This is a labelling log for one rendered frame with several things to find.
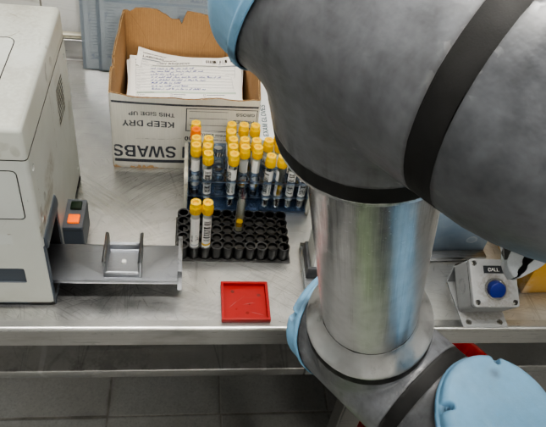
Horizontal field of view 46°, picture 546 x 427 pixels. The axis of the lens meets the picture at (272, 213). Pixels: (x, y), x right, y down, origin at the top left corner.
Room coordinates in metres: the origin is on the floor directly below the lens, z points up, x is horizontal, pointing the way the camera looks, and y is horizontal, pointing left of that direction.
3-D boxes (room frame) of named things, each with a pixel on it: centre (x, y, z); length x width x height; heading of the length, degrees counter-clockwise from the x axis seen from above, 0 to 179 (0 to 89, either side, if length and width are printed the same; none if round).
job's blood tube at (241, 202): (0.69, 0.05, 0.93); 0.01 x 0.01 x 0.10
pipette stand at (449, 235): (0.75, -0.29, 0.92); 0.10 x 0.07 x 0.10; 104
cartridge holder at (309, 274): (0.65, -0.08, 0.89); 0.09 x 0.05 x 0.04; 9
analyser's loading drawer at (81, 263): (0.57, 0.22, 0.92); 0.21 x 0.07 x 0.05; 101
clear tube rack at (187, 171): (0.80, 0.05, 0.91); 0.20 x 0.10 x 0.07; 101
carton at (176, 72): (0.97, 0.19, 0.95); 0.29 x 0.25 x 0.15; 11
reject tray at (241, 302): (0.57, 0.02, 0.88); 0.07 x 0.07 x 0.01; 11
